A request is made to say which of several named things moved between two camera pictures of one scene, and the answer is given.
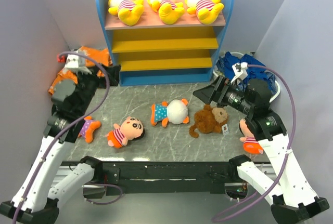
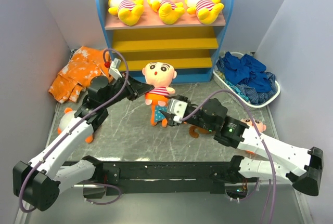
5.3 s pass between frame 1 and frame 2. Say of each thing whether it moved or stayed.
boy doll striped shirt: moved
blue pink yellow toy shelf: stayed
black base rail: stayed
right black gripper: moved
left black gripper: moved
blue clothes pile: stayed
